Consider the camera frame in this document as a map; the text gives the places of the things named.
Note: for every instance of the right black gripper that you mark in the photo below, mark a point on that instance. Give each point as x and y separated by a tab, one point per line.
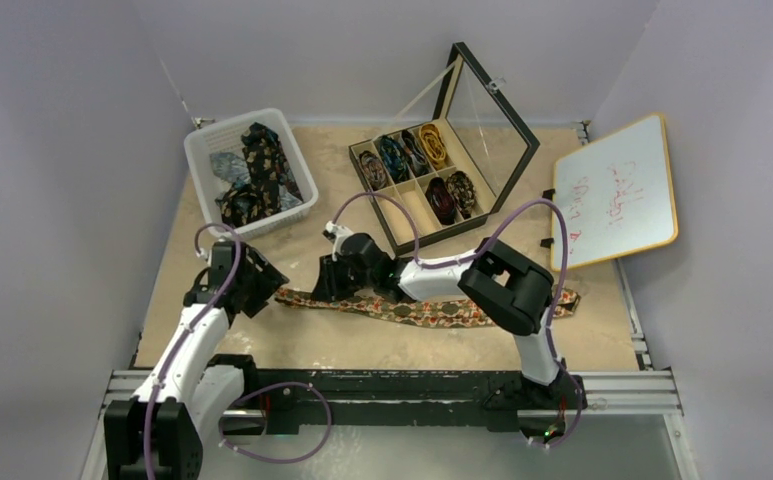
327	282

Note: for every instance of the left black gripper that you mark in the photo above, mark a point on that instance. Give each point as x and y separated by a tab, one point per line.
268	282

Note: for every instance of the white plastic basket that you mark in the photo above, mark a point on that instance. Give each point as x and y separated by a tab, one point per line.
224	136

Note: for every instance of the paisley orange green tie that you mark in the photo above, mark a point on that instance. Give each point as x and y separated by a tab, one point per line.
452	314

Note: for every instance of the black tie organizer box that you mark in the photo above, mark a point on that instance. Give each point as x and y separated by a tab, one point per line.
448	160

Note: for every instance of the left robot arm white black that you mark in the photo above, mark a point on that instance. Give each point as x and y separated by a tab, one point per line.
161	430

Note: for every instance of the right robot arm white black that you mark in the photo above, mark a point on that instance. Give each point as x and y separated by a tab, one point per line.
516	293

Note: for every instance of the black floral tie in basket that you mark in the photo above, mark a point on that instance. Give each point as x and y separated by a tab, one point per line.
273	188

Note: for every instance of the grey blue tie in basket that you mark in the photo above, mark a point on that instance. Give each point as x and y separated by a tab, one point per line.
230	168

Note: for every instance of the rolled brown patterned tie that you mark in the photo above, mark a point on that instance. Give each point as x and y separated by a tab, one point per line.
373	170

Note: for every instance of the rolled dark red tie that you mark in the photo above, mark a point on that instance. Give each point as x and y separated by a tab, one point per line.
441	201

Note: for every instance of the rolled blue tie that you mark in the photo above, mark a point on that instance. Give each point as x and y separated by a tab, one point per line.
393	159

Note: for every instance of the rolled dark grey tie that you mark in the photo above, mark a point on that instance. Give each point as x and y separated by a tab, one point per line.
416	158

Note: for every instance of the rolled brown dotted tie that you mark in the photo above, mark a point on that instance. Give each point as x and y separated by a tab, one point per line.
462	190

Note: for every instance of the rolled yellow tie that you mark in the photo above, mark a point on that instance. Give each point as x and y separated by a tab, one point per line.
433	145

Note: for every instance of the yellow framed whiteboard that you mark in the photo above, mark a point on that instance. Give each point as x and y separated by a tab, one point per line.
616	195

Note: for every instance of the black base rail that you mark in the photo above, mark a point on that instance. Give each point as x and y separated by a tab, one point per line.
498	401

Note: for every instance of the aluminium frame rail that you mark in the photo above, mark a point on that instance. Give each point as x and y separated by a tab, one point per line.
647	392

